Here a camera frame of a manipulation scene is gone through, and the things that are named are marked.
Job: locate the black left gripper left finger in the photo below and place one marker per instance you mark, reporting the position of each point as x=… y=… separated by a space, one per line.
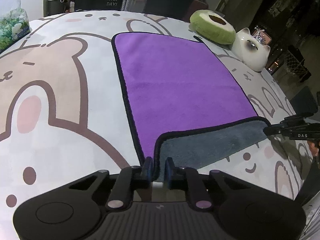
x=130 y=179

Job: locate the cartoon bear patterned rug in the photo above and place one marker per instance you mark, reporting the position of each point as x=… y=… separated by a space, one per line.
x=65 y=137

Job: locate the green avocado cushion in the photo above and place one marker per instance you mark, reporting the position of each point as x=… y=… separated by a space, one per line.
x=213 y=27

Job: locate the grey trash bin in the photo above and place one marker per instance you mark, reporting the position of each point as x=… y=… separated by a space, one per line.
x=55 y=7

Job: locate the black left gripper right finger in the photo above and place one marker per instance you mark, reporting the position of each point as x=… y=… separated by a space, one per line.
x=188 y=180

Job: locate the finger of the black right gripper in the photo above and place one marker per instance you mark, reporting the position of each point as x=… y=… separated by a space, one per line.
x=294 y=127

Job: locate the purple and grey microfibre towel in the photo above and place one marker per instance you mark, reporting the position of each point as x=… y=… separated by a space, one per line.
x=182 y=102

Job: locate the green floral tissue pack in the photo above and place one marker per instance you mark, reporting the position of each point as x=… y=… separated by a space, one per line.
x=14 y=23

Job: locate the white cat plush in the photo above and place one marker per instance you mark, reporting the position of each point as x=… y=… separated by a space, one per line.
x=250 y=51

